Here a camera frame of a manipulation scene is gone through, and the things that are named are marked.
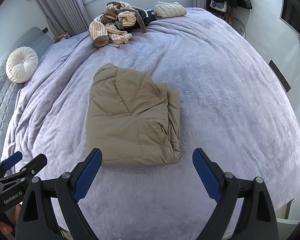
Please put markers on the grey upholstered headboard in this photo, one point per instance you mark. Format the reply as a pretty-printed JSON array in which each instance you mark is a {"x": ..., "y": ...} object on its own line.
[{"x": 32, "y": 40}]

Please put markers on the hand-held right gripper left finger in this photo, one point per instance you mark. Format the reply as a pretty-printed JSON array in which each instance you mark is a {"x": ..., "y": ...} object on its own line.
[{"x": 87, "y": 175}]

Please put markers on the person's left hand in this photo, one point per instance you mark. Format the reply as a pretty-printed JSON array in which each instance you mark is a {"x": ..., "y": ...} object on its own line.
[{"x": 5, "y": 228}]

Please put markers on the round white pleated pillow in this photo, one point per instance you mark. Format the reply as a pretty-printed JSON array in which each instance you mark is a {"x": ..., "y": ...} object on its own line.
[{"x": 21, "y": 65}]

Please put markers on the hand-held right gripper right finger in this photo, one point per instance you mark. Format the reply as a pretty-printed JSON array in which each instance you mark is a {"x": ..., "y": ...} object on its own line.
[{"x": 207, "y": 177}]

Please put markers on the beige striped robe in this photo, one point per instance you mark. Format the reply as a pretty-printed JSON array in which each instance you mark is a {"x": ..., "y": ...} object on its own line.
[{"x": 100, "y": 30}]

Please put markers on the dark brown wall plate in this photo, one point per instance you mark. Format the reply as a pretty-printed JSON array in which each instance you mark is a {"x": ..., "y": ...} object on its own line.
[{"x": 280, "y": 76}]

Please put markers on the lavender fleece blanket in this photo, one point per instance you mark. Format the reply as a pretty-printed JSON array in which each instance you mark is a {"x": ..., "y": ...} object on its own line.
[{"x": 215, "y": 105}]

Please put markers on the khaki puffer jacket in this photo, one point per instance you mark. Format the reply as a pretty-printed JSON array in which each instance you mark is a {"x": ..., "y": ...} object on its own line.
[{"x": 130, "y": 120}]

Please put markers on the black wall television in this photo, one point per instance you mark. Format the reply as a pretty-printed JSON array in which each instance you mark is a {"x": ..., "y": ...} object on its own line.
[{"x": 295, "y": 17}]

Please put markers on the dark folded garment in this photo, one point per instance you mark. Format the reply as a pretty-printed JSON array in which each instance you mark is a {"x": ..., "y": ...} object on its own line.
[{"x": 150, "y": 17}]

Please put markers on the black wall socket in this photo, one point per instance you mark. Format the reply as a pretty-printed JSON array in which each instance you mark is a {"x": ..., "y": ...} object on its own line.
[{"x": 46, "y": 30}]

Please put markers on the cream quilted folded jacket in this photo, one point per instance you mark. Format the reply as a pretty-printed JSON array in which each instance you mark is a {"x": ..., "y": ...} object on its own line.
[{"x": 170, "y": 10}]

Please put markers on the printed packet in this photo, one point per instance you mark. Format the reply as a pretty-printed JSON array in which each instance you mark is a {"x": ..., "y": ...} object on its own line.
[{"x": 218, "y": 5}]

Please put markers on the white floor fan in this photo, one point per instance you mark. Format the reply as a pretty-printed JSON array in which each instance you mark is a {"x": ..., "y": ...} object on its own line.
[{"x": 237, "y": 28}]

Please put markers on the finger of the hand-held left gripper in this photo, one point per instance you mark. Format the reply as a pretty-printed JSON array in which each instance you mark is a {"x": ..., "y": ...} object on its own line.
[
  {"x": 32, "y": 166},
  {"x": 12, "y": 160}
]

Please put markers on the small yellow bedside clutter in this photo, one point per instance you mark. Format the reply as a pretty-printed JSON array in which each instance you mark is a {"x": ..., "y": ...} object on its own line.
[{"x": 61, "y": 37}]

